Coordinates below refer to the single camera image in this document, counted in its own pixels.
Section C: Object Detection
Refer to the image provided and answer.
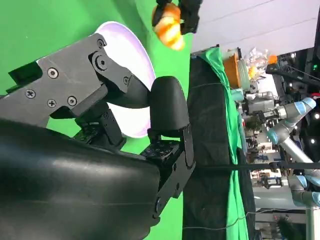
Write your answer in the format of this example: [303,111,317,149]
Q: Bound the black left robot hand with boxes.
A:
[156,0,201,36]

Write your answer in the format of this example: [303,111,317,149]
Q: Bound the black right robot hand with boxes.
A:
[0,33,197,240]

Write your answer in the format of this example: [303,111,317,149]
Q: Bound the orange container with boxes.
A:
[223,53,241,90]

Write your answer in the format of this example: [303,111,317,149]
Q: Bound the lilac plate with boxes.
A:
[96,21,156,138]

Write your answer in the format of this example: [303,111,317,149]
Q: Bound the crumpled clear plastic bag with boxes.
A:
[243,47,271,81]

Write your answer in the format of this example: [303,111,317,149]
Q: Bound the pale translucent dish stack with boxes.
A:
[238,59,251,88]

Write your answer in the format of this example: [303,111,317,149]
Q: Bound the black backdrop cloth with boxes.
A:
[181,49,256,240]

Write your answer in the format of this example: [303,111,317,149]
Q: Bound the green draped cloth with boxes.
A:
[199,47,250,240]

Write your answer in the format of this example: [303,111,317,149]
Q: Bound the black metal beam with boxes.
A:
[266,62,320,84]

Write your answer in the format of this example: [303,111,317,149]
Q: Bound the green table cloth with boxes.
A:
[0,0,195,240]

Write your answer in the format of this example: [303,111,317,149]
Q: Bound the dark green plant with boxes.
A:
[276,216,305,240]

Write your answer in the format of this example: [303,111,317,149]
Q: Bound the thin white cable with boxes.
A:
[182,211,254,231]

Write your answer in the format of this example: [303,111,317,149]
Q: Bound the black strap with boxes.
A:
[194,161,320,172]

